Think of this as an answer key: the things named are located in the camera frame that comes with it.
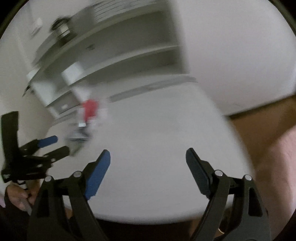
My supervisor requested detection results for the person's left hand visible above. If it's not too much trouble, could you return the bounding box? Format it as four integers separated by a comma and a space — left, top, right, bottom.
6, 180, 40, 211

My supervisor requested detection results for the green white wrapper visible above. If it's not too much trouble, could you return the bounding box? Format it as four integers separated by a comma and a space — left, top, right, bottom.
65, 128, 90, 156

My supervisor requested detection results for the red snack box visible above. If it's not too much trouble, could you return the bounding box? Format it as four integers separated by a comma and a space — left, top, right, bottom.
82, 99, 99, 123

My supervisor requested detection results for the pink bed sheet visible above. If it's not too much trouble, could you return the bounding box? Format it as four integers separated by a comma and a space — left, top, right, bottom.
255, 128, 295, 240

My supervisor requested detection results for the white desk shelf unit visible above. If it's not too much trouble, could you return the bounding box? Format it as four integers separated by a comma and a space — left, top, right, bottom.
26, 1, 189, 120

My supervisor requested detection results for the white storage box on shelf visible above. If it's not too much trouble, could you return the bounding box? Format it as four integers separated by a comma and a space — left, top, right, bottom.
92, 0, 167, 23

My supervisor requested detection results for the white wall switch plate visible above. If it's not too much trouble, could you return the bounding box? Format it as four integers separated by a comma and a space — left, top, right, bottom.
30, 18, 43, 38

